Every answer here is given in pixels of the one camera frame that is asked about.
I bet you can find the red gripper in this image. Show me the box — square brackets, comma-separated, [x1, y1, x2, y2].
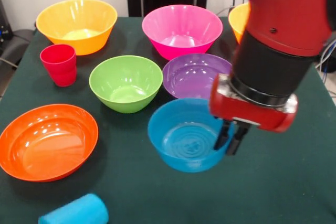
[209, 73, 299, 156]

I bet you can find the blue bowl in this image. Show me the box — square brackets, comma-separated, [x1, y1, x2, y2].
[147, 98, 236, 174]

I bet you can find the large green bowl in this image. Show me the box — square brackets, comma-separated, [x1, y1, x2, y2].
[89, 55, 164, 114]

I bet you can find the blue cup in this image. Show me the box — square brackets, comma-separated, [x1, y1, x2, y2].
[38, 193, 110, 224]

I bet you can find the dark green tablecloth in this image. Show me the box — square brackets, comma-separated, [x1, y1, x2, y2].
[0, 16, 336, 224]

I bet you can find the purple bowl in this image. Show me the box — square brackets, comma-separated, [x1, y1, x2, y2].
[162, 53, 233, 100]

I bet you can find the pink large bowl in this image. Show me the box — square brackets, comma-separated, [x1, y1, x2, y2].
[141, 4, 224, 61]

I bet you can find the yellow-orange large bowl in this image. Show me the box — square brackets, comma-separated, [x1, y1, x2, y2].
[228, 2, 251, 44]
[35, 0, 118, 56]

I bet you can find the red cup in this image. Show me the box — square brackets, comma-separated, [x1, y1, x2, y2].
[39, 44, 77, 88]

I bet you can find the orange shallow bowl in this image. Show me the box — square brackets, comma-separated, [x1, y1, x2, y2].
[0, 103, 99, 183]

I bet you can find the grey office chair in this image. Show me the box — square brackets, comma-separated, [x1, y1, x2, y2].
[0, 29, 36, 68]

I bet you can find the black computer equipment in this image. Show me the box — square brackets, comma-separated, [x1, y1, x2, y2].
[0, 0, 13, 42]

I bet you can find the grey cable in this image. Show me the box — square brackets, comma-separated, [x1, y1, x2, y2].
[316, 39, 336, 69]

